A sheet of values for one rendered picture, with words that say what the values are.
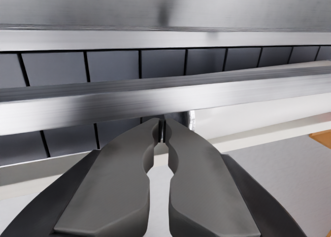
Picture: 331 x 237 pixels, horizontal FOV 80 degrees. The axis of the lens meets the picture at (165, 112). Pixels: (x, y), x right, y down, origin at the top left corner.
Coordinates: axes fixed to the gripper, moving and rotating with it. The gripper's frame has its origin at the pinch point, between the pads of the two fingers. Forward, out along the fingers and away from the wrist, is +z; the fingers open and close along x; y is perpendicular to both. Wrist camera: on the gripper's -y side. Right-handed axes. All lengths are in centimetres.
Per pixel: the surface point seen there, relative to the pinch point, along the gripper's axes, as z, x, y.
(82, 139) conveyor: 2.3, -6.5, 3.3
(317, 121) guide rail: 7.2, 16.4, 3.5
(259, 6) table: 13.6, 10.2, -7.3
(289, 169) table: 19.4, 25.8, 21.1
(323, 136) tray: 19.6, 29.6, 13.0
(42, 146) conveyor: 1.3, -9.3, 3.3
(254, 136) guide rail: 4.0, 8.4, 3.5
